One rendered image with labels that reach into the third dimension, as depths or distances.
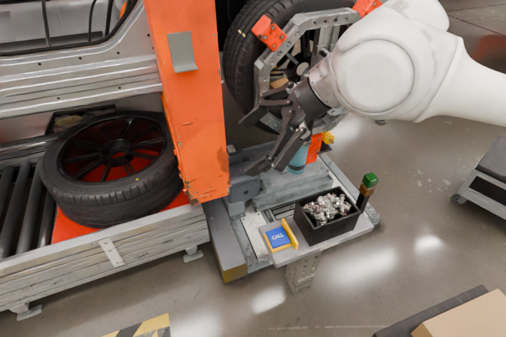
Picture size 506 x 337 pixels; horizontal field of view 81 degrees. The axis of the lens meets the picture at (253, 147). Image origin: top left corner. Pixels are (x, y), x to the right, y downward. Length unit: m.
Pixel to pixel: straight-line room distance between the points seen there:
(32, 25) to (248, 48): 1.40
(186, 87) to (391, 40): 0.64
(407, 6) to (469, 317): 1.05
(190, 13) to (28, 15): 1.53
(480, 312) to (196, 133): 1.10
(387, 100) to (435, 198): 1.89
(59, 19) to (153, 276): 1.54
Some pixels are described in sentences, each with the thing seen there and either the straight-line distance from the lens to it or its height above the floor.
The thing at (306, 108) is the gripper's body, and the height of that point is 1.15.
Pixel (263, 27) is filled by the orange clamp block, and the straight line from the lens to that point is 1.06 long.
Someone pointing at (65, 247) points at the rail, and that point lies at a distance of 1.43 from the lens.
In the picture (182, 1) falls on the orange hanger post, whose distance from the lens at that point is 0.79.
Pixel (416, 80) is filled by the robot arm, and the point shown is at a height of 1.31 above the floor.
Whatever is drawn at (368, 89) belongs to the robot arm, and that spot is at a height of 1.30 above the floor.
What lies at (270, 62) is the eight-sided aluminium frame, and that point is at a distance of 1.10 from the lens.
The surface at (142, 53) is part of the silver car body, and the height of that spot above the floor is 0.93.
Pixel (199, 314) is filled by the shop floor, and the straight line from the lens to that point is 1.55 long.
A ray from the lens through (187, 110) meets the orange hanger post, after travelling 0.90.
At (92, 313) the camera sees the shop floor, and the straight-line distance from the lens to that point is 1.70.
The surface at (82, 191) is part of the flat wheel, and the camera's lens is 1.43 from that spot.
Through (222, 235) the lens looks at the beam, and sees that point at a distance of 1.57.
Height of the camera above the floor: 1.44
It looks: 41 degrees down
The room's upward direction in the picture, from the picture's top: straight up
